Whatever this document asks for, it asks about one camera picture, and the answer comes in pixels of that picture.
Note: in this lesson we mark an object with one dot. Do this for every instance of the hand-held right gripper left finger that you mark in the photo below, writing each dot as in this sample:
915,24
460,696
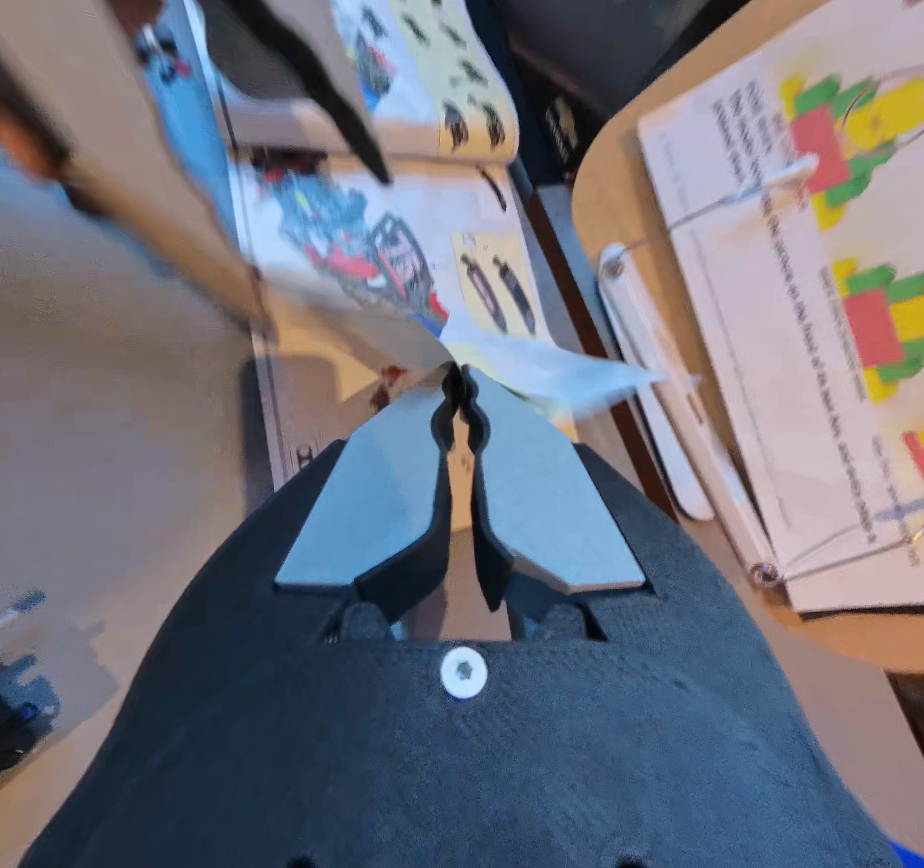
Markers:
361,514

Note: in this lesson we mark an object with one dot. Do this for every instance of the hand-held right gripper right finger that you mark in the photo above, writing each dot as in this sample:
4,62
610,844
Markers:
556,514

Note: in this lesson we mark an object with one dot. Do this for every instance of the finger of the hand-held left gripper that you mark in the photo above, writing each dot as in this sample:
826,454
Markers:
274,52
94,88

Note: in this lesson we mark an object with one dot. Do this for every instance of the instruction booklet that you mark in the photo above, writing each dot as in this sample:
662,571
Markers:
433,197

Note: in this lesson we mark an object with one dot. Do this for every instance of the white paper stand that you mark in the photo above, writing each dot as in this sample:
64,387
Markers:
650,391

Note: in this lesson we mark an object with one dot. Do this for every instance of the printed paper sheet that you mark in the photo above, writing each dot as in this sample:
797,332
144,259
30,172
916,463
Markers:
758,341

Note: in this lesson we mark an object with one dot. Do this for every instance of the black toy car box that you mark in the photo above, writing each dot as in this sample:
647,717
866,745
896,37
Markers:
613,31

